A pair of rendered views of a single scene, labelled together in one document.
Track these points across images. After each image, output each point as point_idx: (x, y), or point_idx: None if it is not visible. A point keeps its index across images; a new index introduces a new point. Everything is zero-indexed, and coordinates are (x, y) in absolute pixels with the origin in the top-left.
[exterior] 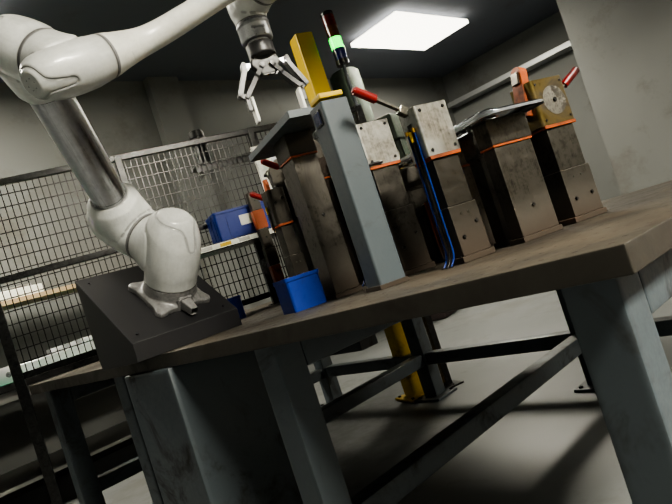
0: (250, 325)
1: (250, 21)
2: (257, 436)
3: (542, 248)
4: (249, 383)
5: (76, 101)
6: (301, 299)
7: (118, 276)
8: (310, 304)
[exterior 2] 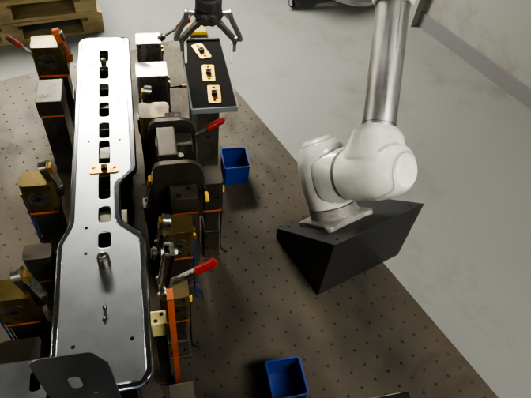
0: (272, 189)
1: None
2: None
3: (167, 69)
4: None
5: (374, 19)
6: (237, 159)
7: (386, 215)
8: (232, 163)
